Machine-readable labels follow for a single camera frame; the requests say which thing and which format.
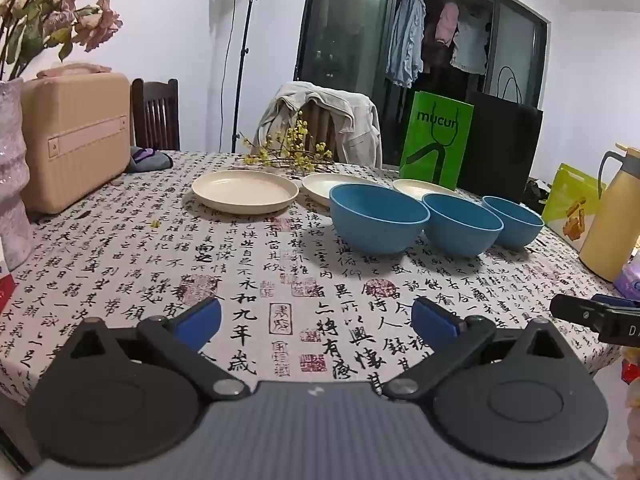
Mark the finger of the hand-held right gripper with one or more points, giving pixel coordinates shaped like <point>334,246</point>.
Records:
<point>620,301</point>
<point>585,315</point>

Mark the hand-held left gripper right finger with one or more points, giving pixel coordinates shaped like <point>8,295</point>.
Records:
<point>432,322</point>

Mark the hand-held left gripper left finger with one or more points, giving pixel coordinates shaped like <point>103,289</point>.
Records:
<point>200,322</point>

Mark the blue bowl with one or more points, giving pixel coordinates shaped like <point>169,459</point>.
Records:
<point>460,230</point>
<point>375,225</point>
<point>520,225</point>

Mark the cream plate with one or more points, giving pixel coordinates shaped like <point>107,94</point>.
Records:
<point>320,185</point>
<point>245,190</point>
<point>415,186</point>

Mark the purple tissue packet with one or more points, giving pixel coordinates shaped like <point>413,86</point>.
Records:
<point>630,275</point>

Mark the yellow thermos jug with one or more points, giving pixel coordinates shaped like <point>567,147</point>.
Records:
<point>610,220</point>

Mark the yellow-green gift bag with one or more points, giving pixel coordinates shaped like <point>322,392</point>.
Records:
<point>570,200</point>

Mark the grey purple cloth pouch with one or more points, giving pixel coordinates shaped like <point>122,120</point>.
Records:
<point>147,160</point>

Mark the green paper bag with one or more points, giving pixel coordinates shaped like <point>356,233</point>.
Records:
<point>435,140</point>

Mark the black paper bag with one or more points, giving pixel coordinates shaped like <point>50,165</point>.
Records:
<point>505,150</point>

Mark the red box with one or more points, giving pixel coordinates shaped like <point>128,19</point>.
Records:
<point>6,292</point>

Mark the yellow blossom branch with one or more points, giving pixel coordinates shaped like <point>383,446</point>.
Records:
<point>320,150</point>

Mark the beige jacket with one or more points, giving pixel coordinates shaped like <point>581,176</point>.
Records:
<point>350,130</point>

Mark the dark wooden chair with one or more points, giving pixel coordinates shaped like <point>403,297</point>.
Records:
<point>155,115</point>

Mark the beige pink suitcase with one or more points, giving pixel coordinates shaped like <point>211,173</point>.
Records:
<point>75,135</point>

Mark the brown slatted wooden chair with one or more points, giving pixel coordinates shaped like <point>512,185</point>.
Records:
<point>322,125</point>

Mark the fuzzy lilac vase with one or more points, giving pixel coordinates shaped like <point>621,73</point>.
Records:
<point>10,160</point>

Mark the pale hanging garment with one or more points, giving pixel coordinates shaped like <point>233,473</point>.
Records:
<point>470,45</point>

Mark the light blue hanging shirt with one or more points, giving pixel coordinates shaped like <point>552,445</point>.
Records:
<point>405,40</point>

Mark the pink hanging garment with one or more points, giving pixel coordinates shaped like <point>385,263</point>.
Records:
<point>446,22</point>

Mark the dark sliding glass door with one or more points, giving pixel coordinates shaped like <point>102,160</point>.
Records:
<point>345,20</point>

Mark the dried pink flower bouquet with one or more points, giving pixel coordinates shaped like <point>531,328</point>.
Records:
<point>50,10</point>

